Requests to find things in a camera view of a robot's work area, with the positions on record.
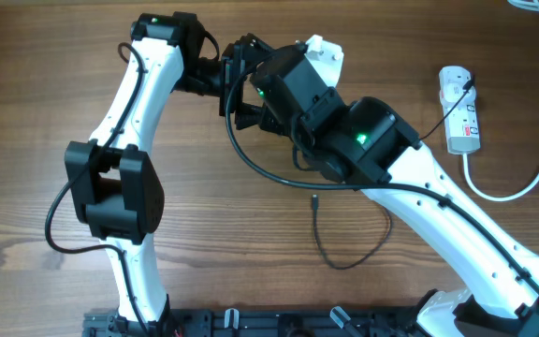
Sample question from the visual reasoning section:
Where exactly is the white USB charger adapter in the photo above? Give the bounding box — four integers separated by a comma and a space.
440, 81, 476, 107

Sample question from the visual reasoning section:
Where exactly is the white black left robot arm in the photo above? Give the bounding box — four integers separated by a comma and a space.
65, 12, 272, 336

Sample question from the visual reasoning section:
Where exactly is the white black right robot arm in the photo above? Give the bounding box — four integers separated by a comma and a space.
226, 44, 539, 336

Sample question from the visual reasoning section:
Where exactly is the black USB charging cable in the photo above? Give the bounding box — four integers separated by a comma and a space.
310, 76, 476, 271

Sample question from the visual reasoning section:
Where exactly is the white power strip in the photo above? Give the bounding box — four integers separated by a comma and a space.
439, 66, 481, 154

